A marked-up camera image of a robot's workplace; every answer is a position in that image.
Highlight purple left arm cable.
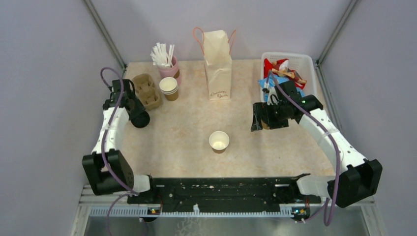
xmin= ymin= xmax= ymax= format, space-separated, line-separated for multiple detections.
xmin=100 ymin=67 xmax=141 ymax=236

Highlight red patterned cloth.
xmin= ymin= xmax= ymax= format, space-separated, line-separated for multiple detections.
xmin=264 ymin=59 xmax=307 ymax=89

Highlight cream paper takeout bag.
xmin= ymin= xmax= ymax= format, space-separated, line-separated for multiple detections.
xmin=192 ymin=27 xmax=236 ymax=101

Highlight brown paper coffee cup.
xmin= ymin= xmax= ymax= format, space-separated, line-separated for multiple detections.
xmin=261 ymin=121 xmax=270 ymax=130

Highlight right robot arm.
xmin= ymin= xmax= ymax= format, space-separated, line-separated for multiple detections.
xmin=251 ymin=95 xmax=383 ymax=208

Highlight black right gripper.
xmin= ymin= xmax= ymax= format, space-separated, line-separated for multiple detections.
xmin=251 ymin=101 xmax=288 ymax=132

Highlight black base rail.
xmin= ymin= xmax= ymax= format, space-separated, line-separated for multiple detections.
xmin=127 ymin=176 xmax=322 ymax=213

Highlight white wrapped straws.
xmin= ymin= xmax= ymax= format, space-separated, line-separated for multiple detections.
xmin=150 ymin=42 xmax=175 ymax=68

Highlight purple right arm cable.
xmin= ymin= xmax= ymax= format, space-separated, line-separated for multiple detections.
xmin=265 ymin=72 xmax=342 ymax=227

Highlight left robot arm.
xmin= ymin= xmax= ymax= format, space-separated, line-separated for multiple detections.
xmin=82 ymin=79 xmax=158 ymax=203

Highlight pink straw holder cup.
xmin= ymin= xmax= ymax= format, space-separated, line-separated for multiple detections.
xmin=157 ymin=56 xmax=181 ymax=85

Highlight stack of black lids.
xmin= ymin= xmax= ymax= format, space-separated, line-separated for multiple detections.
xmin=130 ymin=111 xmax=150 ymax=128

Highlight stack of brown paper cups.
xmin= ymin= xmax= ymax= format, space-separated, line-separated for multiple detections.
xmin=159 ymin=77 xmax=179 ymax=101

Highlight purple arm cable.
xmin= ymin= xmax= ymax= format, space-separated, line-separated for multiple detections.
xmin=100 ymin=67 xmax=141 ymax=236
xmin=265 ymin=72 xmax=342 ymax=227

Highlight brown pulp cup carrier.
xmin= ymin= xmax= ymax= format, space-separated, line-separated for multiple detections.
xmin=131 ymin=73 xmax=162 ymax=110

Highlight blue cartoon cloth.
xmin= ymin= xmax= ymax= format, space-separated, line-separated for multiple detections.
xmin=258 ymin=74 xmax=290 ymax=103

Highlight white plastic basket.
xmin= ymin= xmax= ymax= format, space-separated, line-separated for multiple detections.
xmin=260 ymin=52 xmax=318 ymax=97

